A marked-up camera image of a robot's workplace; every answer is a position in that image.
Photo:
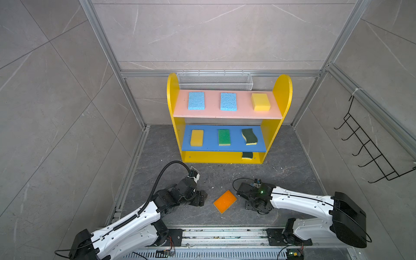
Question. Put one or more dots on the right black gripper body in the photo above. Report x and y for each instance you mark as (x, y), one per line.
(251, 206)

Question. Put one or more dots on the black wire hook rack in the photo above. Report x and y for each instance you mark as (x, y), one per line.
(367, 144)

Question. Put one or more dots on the yellow shelf pink blue boards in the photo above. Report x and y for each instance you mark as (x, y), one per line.
(221, 124)

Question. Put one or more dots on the dark green sponge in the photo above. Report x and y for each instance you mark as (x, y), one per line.
(247, 155)
(249, 136)

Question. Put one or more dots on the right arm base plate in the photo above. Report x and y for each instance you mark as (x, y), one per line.
(278, 237)

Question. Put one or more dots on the yellow sponge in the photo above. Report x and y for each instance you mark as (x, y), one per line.
(260, 102)
(197, 137)

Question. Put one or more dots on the orange sponge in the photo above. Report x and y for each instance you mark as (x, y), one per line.
(225, 201)

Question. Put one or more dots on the metal mesh basket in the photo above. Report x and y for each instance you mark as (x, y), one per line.
(215, 81)

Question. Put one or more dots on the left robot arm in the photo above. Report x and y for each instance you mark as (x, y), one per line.
(141, 228)

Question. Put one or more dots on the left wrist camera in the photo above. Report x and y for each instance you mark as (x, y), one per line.
(194, 174)

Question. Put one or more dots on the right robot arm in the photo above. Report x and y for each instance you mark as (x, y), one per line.
(335, 216)

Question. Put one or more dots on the aluminium mounting rail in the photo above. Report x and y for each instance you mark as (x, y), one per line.
(241, 243)

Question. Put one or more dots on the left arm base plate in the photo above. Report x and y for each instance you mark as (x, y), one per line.
(175, 236)

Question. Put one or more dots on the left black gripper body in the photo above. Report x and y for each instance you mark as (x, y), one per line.
(199, 198)

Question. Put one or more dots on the bright green sponge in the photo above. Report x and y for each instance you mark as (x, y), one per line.
(224, 138)

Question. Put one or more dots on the blue sponge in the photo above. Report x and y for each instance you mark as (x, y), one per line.
(196, 101)
(228, 102)

